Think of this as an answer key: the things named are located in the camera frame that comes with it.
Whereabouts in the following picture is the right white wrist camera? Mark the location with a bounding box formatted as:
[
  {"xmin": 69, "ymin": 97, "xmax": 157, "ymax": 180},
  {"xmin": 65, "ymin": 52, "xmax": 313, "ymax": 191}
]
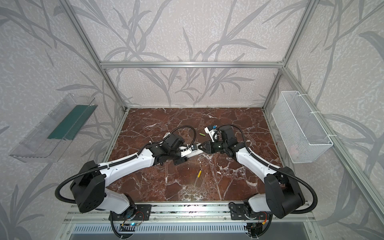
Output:
[{"xmin": 204, "ymin": 125, "xmax": 219, "ymax": 142}]

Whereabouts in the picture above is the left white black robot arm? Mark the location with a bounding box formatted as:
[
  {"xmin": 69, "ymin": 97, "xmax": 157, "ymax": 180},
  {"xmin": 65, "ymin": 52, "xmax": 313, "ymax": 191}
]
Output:
[{"xmin": 55, "ymin": 134, "xmax": 196, "ymax": 214}]

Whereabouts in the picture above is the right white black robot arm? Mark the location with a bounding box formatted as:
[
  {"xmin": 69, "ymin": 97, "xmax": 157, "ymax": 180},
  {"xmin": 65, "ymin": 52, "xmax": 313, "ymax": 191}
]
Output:
[{"xmin": 199, "ymin": 125, "xmax": 319, "ymax": 219}]

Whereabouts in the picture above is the black cable conduit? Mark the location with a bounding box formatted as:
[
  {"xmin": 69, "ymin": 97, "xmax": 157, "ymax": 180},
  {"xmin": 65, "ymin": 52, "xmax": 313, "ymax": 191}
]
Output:
[
  {"xmin": 54, "ymin": 125, "xmax": 197, "ymax": 205},
  {"xmin": 217, "ymin": 124, "xmax": 319, "ymax": 214}
]

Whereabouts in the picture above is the left black cable conduit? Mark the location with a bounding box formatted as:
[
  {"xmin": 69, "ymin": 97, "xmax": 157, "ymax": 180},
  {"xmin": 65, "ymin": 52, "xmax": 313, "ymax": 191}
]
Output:
[{"xmin": 54, "ymin": 125, "xmax": 197, "ymax": 205}]

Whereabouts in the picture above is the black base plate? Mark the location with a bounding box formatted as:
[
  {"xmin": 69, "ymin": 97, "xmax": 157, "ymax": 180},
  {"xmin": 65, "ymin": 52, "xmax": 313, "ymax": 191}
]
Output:
[
  {"xmin": 109, "ymin": 204, "xmax": 152, "ymax": 221},
  {"xmin": 228, "ymin": 202, "xmax": 270, "ymax": 222}
]

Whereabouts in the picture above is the red white remote control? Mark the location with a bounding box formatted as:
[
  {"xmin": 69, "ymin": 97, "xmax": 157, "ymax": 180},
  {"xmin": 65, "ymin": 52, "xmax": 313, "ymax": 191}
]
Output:
[{"xmin": 179, "ymin": 145, "xmax": 203, "ymax": 158}]

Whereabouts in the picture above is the aluminium front rail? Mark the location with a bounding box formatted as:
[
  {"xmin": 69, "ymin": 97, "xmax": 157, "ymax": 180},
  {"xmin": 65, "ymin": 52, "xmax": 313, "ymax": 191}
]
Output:
[{"xmin": 62, "ymin": 201, "xmax": 316, "ymax": 224}]

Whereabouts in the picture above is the right black cable conduit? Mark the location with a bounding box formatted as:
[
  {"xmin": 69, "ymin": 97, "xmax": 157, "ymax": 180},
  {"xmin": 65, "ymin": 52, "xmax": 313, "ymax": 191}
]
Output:
[{"xmin": 217, "ymin": 124, "xmax": 319, "ymax": 214}]

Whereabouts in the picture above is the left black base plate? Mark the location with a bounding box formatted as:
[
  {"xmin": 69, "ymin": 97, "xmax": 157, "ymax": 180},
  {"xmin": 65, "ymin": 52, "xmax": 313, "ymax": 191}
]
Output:
[{"xmin": 109, "ymin": 204, "xmax": 152, "ymax": 221}]

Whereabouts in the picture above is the aluminium frame crossbar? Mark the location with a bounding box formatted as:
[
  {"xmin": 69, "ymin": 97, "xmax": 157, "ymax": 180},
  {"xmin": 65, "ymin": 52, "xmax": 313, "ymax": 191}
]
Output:
[{"xmin": 100, "ymin": 61, "xmax": 283, "ymax": 69}]

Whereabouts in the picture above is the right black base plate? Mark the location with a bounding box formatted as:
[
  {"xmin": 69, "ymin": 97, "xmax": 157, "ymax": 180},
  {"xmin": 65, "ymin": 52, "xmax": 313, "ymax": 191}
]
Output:
[{"xmin": 228, "ymin": 202, "xmax": 270, "ymax": 222}]

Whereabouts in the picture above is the clear plastic wall shelf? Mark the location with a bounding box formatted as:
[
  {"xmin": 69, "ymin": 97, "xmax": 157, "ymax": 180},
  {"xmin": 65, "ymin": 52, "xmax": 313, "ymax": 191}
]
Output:
[{"xmin": 10, "ymin": 94, "xmax": 98, "ymax": 163}]

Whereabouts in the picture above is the white wire mesh basket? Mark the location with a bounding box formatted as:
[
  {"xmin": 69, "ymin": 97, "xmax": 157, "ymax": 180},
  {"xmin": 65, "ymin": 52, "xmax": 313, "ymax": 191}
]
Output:
[{"xmin": 272, "ymin": 91, "xmax": 333, "ymax": 164}]

